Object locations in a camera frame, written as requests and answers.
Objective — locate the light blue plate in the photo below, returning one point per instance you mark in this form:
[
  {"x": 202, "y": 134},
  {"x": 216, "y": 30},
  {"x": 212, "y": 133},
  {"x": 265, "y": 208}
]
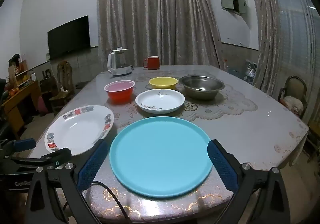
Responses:
[{"x": 160, "y": 156}]

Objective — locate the wooden side desk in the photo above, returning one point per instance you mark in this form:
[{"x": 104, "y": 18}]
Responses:
[{"x": 20, "y": 104}]

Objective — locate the beige sheer-backed curtain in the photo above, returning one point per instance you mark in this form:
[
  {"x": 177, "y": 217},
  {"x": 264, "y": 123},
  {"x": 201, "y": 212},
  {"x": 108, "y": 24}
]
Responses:
[{"x": 280, "y": 39}]

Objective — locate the white electric kettle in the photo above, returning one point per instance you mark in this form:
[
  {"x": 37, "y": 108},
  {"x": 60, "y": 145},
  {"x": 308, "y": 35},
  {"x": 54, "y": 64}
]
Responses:
[{"x": 120, "y": 65}]

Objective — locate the red bowl pink inside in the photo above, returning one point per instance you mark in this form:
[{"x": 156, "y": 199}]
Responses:
[{"x": 118, "y": 96}]

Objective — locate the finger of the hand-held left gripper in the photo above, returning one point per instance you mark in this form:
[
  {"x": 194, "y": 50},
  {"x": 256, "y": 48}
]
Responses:
[
  {"x": 25, "y": 144},
  {"x": 58, "y": 155}
]

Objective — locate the white floral rim plate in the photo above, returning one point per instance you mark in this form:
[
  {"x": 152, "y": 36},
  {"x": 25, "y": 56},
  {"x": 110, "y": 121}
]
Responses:
[{"x": 80, "y": 131}]

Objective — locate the pink plastic stool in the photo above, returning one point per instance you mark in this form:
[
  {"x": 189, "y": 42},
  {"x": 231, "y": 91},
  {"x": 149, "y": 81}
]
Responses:
[{"x": 42, "y": 106}]

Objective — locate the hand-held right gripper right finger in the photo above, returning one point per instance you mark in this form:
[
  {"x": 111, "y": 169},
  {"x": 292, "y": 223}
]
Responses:
[{"x": 222, "y": 165}]

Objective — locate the plain white deep plate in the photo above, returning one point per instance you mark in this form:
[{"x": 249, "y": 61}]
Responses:
[{"x": 160, "y": 100}]

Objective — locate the carved wooden chair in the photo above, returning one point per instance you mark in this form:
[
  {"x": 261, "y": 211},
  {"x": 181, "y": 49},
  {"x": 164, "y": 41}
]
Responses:
[{"x": 63, "y": 89}]

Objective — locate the wooden desktop shelf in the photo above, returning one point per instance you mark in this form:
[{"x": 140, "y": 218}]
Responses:
[{"x": 18, "y": 74}]

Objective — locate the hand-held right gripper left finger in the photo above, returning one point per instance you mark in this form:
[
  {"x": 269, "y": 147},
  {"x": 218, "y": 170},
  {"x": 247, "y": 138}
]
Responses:
[{"x": 92, "y": 166}]

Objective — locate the stainless steel bowl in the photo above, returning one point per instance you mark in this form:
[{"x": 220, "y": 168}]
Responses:
[{"x": 200, "y": 92}]

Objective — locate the floral lace table mat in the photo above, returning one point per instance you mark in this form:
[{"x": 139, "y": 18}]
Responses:
[{"x": 220, "y": 104}]

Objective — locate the cushioned round-back chair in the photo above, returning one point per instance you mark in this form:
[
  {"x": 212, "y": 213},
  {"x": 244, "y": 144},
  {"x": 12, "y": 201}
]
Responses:
[{"x": 293, "y": 99}]

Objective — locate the black wall television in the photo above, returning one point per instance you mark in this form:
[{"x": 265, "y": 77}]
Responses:
[{"x": 68, "y": 37}]

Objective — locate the red mug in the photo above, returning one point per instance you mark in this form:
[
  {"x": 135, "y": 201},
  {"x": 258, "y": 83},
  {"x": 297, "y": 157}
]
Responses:
[{"x": 153, "y": 63}]

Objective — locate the yellow bowl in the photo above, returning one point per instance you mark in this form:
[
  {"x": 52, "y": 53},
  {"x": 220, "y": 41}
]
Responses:
[{"x": 162, "y": 85}]

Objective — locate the beige velvet curtain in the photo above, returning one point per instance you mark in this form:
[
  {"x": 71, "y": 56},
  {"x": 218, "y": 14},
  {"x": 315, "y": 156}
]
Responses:
[{"x": 155, "y": 14}]

